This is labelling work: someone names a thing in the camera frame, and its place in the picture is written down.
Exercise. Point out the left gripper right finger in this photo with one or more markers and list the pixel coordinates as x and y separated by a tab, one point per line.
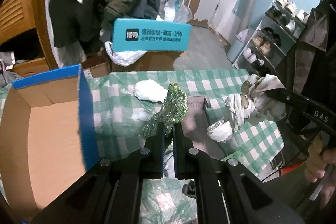
226	191

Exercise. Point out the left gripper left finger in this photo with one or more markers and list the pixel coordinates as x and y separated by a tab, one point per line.
110	192

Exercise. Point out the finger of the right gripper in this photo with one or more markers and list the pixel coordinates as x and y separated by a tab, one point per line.
283	96

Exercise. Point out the white patterned cloth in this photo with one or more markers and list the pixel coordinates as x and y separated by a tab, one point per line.
251	105

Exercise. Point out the grey-brown knit sleeve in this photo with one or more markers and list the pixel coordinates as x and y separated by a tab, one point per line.
195	124

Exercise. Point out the green glitter cloth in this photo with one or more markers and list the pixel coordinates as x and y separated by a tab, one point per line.
173	110

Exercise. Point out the light green cloth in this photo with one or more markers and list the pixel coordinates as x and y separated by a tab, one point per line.
235	155

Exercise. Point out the person's right hand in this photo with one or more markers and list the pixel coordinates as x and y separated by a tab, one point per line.
318	160

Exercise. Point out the shoe rack with shoes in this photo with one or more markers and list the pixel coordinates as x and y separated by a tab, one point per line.
272	39

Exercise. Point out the blue cardboard box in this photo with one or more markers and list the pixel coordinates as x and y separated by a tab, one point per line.
47	137

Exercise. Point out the small open cardboard box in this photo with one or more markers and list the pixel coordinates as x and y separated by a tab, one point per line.
97	66

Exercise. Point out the white plastic bag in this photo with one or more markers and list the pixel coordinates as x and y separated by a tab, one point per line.
125	58

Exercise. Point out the teal shoe box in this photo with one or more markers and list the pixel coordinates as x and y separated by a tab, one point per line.
149	35

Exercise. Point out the grey clothes pile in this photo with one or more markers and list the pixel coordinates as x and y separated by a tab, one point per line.
7	76

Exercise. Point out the wooden louvered wardrobe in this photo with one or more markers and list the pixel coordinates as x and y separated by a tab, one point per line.
24	31

